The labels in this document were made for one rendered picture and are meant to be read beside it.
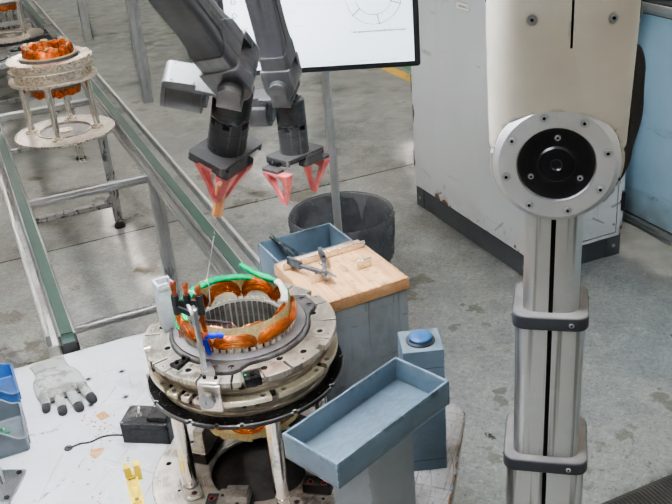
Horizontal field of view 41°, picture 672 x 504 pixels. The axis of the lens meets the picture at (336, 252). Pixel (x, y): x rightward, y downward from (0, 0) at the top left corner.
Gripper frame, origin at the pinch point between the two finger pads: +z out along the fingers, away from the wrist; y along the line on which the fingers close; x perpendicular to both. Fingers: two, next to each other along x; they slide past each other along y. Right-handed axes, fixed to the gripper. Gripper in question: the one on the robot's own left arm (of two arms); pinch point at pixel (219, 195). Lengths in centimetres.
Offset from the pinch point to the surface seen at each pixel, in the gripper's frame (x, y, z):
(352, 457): 38.3, 18.1, 14.0
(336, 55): -32, -99, 26
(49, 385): -34, 2, 70
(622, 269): 56, -238, 141
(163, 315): -2.7, 7.6, 22.6
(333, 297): 15.7, -17.8, 24.5
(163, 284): -4.2, 6.4, 17.4
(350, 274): 14.4, -26.6, 25.7
